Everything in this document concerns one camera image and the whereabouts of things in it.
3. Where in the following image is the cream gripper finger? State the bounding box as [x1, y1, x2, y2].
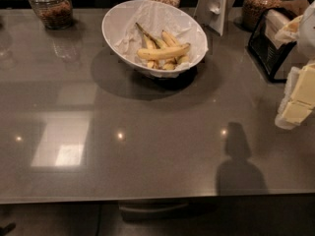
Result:
[275, 100, 312, 130]

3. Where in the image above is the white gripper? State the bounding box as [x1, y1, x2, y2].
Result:
[275, 1, 315, 108]

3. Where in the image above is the white tilted bowl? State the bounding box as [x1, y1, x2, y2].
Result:
[101, 0, 209, 80]

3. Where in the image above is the green-stemmed banana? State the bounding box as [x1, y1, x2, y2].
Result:
[136, 24, 167, 69]

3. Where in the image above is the white paper bowl liner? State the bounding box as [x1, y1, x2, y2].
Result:
[114, 1, 209, 79]

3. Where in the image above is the white napkins stack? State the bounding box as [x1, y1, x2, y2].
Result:
[265, 9, 289, 40]

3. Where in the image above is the right glass jar with grains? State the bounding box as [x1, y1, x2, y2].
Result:
[242, 0, 283, 30]

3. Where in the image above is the glass jar with grains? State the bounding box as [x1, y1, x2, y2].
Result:
[29, 0, 73, 30]
[242, 0, 283, 30]

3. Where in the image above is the white standing card holder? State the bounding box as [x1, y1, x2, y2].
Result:
[194, 0, 235, 35]

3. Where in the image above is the left glass jar with grains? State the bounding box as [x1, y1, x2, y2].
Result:
[29, 0, 73, 30]

